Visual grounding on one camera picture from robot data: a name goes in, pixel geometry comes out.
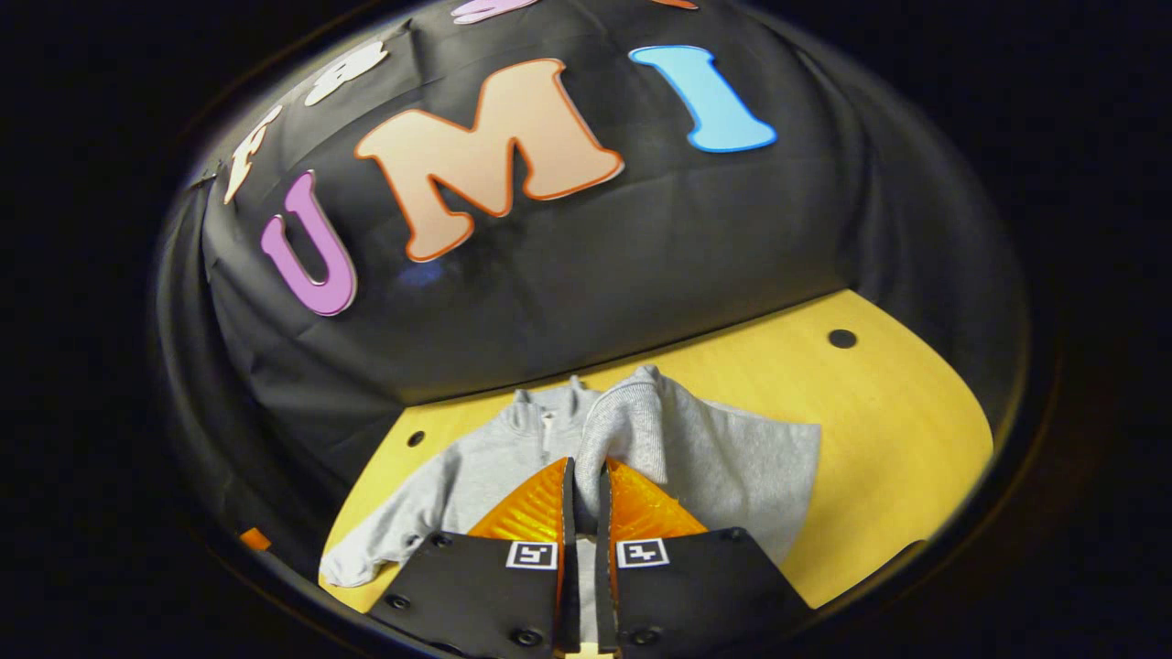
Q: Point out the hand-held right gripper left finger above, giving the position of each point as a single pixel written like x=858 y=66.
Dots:
x=569 y=513

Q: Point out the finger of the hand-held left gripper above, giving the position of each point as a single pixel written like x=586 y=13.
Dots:
x=256 y=539

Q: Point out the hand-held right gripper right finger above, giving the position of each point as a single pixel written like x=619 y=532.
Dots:
x=604 y=586

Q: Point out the grey sweatshirt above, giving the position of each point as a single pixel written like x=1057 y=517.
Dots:
x=714 y=458

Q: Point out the black backdrop cloth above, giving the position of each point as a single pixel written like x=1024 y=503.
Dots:
x=595 y=275

